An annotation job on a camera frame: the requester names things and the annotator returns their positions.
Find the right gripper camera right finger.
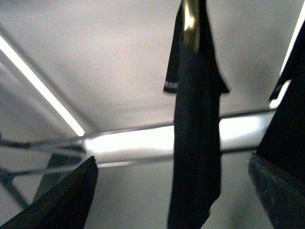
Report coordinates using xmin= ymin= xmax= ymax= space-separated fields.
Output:
xmin=248 ymin=153 xmax=305 ymax=229

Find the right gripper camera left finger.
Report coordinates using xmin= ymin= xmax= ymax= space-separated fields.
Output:
xmin=1 ymin=156 xmax=98 ymax=229

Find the black t-shirt with logo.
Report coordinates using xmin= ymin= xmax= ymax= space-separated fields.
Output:
xmin=163 ymin=0 xmax=229 ymax=229

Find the wooden clothes hanger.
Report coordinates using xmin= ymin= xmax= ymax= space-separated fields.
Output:
xmin=182 ymin=0 xmax=200 ymax=53

